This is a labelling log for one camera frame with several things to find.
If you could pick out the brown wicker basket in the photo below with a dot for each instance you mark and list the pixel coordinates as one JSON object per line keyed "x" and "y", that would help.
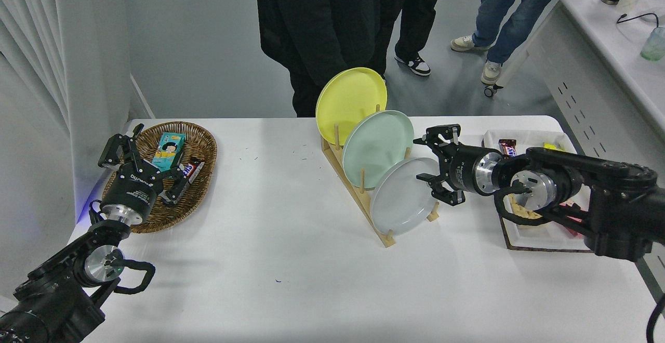
{"x": 200, "y": 140}

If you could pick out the pink snack pack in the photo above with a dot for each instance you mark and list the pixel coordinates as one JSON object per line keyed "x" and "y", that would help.
{"x": 575, "y": 228}

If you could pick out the yellow plate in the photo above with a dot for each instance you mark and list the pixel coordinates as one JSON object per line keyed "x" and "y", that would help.
{"x": 348, "y": 99}

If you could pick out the clear pack of beige snacks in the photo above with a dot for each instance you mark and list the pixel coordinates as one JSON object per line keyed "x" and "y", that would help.
{"x": 519, "y": 209}

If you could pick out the Snickers bar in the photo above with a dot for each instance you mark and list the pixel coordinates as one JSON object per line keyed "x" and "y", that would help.
{"x": 194, "y": 167}
{"x": 506, "y": 145}

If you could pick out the person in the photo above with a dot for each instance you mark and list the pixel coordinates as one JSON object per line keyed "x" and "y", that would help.
{"x": 322, "y": 10}
{"x": 415, "y": 10}
{"x": 509, "y": 5}

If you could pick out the wooden plate rack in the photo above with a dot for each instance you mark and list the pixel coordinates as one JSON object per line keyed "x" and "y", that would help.
{"x": 387, "y": 239}

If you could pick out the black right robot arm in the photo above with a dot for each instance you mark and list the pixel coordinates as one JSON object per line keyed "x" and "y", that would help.
{"x": 613, "y": 197}

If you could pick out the yellow snack pack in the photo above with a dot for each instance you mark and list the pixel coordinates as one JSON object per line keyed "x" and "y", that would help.
{"x": 552, "y": 146}

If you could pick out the translucent green cup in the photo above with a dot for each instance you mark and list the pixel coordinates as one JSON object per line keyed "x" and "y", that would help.
{"x": 654, "y": 47}

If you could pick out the white curtain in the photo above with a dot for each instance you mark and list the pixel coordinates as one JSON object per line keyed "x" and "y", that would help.
{"x": 26, "y": 31}

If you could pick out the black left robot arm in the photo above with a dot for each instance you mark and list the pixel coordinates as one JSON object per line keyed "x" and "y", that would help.
{"x": 52, "y": 301}

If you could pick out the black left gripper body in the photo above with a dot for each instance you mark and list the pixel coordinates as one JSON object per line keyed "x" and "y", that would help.
{"x": 132, "y": 189}

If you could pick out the pale green plate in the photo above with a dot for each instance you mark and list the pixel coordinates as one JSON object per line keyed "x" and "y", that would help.
{"x": 376, "y": 143}

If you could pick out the white desk with caster leg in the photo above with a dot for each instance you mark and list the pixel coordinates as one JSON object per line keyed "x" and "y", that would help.
{"x": 597, "y": 47}

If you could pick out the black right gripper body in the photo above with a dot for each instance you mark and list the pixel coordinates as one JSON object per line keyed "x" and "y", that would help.
{"x": 460, "y": 169}

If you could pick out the white rectangular tray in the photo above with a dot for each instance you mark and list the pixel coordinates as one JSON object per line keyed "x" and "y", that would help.
{"x": 530, "y": 140}

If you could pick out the grey plate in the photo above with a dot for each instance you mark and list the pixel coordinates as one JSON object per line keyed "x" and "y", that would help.
{"x": 400, "y": 200}

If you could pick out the teal snack box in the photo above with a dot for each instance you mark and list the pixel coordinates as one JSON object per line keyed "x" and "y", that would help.
{"x": 169, "y": 148}

